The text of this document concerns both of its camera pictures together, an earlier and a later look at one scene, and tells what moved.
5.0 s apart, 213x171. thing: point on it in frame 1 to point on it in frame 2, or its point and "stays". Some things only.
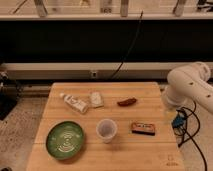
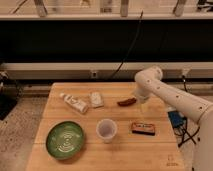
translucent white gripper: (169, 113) to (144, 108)
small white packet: (96, 99) stays
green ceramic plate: (64, 140) stays
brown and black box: (143, 128) stays
